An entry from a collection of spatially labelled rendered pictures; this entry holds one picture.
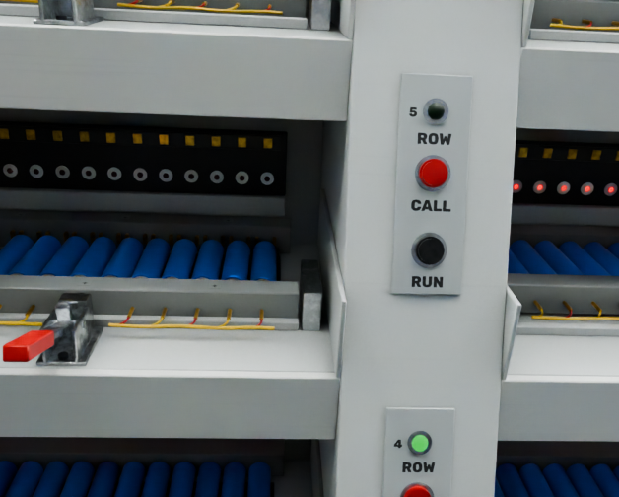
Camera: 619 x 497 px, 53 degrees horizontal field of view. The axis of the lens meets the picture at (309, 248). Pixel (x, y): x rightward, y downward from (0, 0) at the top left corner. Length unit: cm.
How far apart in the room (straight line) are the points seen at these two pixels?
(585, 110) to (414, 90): 10
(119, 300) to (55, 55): 15
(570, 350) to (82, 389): 30
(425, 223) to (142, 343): 18
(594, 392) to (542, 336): 5
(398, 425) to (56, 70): 28
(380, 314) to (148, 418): 15
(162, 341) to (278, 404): 8
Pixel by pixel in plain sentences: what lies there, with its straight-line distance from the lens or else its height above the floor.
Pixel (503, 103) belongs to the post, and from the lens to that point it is 38.
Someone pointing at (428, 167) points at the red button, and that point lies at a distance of 35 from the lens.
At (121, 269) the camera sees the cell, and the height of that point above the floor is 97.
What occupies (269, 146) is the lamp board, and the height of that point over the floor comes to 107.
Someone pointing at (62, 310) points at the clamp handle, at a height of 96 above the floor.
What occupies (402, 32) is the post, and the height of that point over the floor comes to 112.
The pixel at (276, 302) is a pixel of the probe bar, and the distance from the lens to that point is 40.
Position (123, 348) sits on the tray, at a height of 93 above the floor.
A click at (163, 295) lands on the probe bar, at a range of 41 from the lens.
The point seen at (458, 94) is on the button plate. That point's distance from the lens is 37.
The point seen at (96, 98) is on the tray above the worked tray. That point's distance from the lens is 38.
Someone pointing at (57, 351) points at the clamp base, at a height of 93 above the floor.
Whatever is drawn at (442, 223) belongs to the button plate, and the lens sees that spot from 36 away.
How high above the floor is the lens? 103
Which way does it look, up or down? 5 degrees down
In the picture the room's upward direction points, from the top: 2 degrees clockwise
